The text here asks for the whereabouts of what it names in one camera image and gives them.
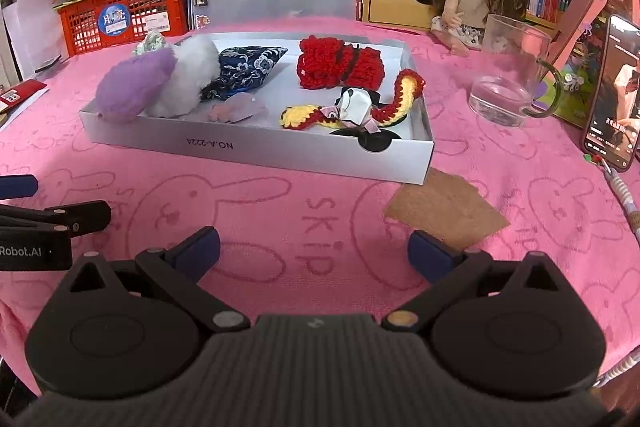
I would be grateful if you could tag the white cardboard box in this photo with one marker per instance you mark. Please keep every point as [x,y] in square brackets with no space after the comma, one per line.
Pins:
[310,157]

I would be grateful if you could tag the white paper sheet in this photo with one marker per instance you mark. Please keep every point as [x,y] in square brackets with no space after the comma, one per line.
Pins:
[30,109]

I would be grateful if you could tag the red yellow crocheted snake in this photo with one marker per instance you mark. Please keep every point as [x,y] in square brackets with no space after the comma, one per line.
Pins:
[405,89]

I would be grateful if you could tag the red crocheted toy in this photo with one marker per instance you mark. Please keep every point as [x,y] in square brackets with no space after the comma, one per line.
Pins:
[340,62]

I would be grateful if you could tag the white bunny plush green dress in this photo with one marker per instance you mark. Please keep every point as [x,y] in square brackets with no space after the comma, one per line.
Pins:
[185,72]

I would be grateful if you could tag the small pink packet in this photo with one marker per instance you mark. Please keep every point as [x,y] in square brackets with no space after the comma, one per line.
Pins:
[237,109]

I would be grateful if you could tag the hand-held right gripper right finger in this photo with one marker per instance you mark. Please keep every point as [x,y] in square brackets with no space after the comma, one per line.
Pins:
[432,254]

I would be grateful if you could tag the blue floral fabric pouch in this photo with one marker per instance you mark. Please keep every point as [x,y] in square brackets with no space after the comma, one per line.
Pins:
[245,64]

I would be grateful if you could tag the pink bunny-print towel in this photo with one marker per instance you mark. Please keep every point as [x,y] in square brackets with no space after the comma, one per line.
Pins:
[250,217]

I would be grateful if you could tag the white board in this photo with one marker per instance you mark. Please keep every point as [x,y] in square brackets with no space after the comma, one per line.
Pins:
[30,37]

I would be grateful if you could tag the small dark card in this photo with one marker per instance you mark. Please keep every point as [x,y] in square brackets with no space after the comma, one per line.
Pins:
[49,64]

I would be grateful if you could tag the red plastic crate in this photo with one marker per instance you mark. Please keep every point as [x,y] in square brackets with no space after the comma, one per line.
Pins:
[85,22]

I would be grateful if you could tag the black round disc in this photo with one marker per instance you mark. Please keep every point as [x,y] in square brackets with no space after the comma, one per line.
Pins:
[377,142]

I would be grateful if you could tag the red envelope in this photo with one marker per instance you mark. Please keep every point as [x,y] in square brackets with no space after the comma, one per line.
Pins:
[20,94]

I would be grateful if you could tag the black white figure toy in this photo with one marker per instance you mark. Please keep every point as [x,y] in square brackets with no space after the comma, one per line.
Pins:
[355,107]

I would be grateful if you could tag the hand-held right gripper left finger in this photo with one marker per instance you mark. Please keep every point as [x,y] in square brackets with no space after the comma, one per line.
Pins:
[195,252]

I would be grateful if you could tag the clear glass cup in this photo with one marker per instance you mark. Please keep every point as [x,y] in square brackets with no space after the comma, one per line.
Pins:
[505,82]

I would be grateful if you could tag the smartphone with lit screen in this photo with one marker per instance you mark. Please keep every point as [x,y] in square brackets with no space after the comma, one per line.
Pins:
[617,102]

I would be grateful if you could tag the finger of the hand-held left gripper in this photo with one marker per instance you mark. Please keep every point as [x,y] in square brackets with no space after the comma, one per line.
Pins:
[17,187]
[80,213]

